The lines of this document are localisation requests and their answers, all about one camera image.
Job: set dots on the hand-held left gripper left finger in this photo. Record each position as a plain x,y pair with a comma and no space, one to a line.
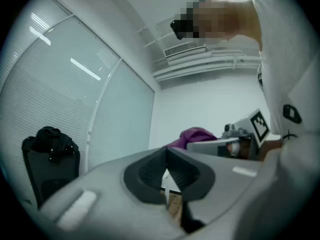
105,196

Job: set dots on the person's right forearm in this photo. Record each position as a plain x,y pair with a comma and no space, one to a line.
268,147

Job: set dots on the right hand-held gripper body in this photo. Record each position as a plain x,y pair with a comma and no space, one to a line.
247,126

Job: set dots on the white air vent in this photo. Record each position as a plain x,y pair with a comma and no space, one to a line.
185,49

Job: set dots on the person's head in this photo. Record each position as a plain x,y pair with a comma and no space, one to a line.
225,19

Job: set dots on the white ceiling pipes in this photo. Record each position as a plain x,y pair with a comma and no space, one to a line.
200,67

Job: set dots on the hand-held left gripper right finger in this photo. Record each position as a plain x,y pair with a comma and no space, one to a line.
225,184

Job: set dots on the black jacket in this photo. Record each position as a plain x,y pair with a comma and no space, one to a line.
52,141

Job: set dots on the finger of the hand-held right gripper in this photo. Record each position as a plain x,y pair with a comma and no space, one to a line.
205,146

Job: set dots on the purple cloth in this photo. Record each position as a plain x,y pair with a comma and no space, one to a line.
195,135

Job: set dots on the black office chair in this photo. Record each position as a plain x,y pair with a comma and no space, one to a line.
55,179

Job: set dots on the person's white printed shirt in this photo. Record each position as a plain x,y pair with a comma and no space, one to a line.
287,59

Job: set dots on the black head-worn camera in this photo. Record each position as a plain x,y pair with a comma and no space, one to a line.
178,29

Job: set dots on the white slatted blinds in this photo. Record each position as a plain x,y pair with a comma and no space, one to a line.
62,96

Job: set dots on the white desk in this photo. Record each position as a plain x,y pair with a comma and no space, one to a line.
171,182

